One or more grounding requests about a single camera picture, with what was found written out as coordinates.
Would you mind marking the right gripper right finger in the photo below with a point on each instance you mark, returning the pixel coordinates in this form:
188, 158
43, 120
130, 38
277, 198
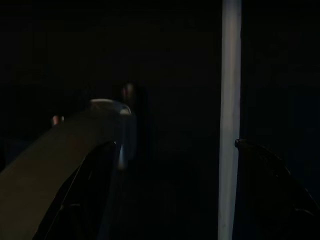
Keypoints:
270, 200

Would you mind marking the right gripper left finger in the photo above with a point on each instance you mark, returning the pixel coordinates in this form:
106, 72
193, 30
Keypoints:
85, 200

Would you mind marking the light wooden table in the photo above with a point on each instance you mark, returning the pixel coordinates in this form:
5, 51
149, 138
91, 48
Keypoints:
50, 155

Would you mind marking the white narrow bar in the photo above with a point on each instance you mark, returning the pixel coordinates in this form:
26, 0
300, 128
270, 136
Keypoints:
230, 100

